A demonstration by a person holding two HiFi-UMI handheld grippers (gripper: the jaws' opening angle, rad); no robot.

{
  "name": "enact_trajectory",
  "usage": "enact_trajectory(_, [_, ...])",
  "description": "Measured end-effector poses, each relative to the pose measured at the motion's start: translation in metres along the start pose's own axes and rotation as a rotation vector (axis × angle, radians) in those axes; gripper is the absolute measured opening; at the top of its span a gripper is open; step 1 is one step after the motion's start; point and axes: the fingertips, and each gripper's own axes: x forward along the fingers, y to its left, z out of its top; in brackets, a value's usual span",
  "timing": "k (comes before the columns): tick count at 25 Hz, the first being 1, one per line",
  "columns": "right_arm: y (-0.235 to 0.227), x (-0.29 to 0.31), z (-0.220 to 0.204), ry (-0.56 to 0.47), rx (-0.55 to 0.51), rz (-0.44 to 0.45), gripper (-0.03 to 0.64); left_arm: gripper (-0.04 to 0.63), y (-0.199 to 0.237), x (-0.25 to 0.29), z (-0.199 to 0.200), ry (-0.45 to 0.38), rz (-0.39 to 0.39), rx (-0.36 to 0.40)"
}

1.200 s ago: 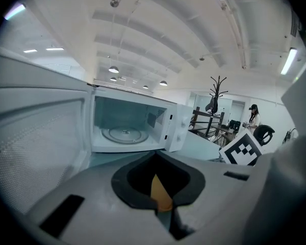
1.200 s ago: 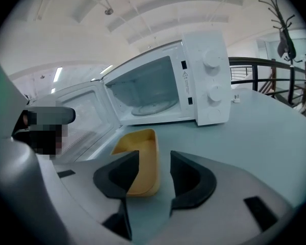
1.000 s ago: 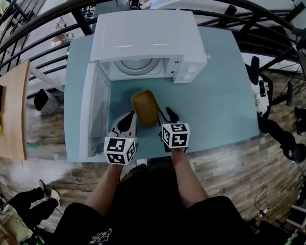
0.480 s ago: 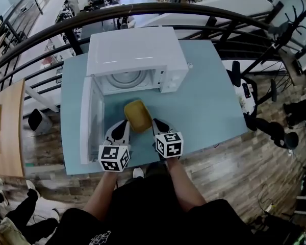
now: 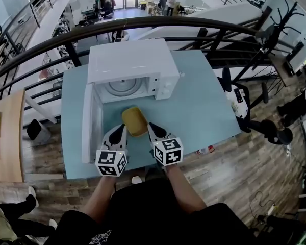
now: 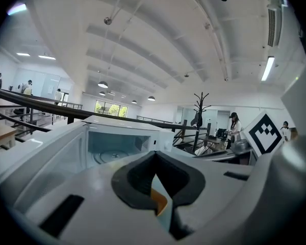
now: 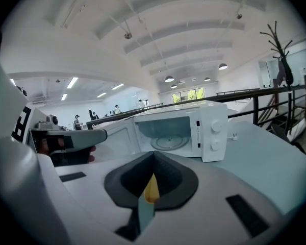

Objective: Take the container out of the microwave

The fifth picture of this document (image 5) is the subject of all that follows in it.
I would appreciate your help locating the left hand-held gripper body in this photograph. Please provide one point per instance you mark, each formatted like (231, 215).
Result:
(109, 162)

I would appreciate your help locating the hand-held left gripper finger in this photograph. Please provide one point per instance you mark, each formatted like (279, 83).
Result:
(123, 133)

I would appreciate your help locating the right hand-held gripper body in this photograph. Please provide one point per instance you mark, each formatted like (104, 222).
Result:
(168, 152)

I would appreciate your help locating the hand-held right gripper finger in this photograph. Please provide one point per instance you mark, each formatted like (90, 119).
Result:
(155, 131)

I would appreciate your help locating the yellow container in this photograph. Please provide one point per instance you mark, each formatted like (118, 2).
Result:
(134, 120)

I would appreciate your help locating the white microwave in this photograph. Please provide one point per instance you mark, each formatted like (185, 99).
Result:
(128, 60)

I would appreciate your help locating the person's right forearm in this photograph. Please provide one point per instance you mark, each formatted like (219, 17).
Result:
(186, 190)

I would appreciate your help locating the person's left forearm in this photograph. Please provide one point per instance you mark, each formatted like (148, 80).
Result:
(102, 198)

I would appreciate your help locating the glass microwave turntable plate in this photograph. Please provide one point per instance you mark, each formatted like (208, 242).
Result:
(122, 87)

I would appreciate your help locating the person's white shoe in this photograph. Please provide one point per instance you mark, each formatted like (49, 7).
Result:
(136, 180)

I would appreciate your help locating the person's black clothing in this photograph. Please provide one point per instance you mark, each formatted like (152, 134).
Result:
(153, 221)

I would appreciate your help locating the grey and black bin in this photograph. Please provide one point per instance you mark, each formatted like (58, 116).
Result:
(38, 133)

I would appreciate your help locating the black phone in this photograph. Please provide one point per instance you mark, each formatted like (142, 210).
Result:
(238, 95)

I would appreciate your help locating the black office chair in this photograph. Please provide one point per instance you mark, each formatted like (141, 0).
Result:
(255, 122)

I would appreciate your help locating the wooden desk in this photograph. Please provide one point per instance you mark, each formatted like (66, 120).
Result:
(10, 136)

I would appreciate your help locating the black metal railing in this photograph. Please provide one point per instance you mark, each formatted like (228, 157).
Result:
(66, 36)

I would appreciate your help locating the white power strip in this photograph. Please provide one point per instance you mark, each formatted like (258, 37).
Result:
(288, 150)

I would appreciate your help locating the wooden shelf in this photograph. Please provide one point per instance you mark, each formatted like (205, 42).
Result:
(280, 68)

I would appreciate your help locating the black coat rack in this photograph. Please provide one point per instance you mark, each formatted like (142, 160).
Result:
(278, 27)

